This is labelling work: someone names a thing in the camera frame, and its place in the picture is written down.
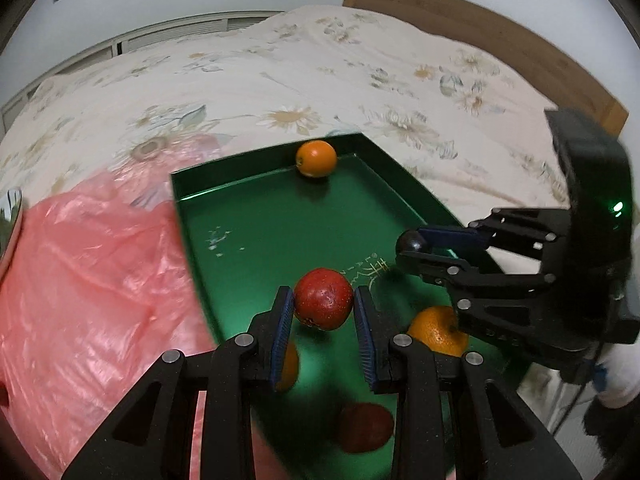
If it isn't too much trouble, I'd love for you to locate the white plate with dark rim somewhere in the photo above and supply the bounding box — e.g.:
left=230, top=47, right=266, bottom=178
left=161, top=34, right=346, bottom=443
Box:
left=0, top=186, right=25, bottom=281

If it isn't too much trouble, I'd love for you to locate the floral bed blanket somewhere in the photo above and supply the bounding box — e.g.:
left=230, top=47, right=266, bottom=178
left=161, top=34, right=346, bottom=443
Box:
left=0, top=5, right=618, bottom=411

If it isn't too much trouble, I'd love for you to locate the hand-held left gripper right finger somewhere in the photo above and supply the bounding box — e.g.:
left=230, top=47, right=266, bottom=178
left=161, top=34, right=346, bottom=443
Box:
left=352, top=286, right=583, bottom=480

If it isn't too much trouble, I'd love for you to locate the wooden headboard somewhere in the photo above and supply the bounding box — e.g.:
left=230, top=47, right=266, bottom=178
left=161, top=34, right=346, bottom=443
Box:
left=342, top=0, right=630, bottom=138

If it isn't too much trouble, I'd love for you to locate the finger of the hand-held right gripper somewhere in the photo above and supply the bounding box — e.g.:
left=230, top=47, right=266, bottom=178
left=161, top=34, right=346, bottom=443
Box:
left=396, top=251, right=559, bottom=302
left=419, top=207, right=572, bottom=262

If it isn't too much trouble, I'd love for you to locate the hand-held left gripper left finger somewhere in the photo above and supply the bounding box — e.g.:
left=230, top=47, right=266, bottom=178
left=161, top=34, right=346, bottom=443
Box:
left=61, top=286, right=296, bottom=480

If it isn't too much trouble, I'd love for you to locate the small dark plum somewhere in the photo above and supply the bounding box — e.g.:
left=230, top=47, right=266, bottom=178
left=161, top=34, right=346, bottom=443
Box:
left=397, top=229, right=432, bottom=257

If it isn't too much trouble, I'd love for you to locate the orange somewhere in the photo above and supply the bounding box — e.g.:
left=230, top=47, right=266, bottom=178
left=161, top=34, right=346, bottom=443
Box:
left=295, top=139, right=338, bottom=179
left=275, top=340, right=300, bottom=393
left=407, top=306, right=470, bottom=358

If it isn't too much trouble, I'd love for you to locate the pink plastic sheet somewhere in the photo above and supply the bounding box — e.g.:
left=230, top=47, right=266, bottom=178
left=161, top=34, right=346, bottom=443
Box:
left=0, top=132, right=281, bottom=480

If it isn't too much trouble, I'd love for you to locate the green metal tray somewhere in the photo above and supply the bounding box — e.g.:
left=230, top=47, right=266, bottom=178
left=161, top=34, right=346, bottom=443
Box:
left=170, top=132, right=531, bottom=480

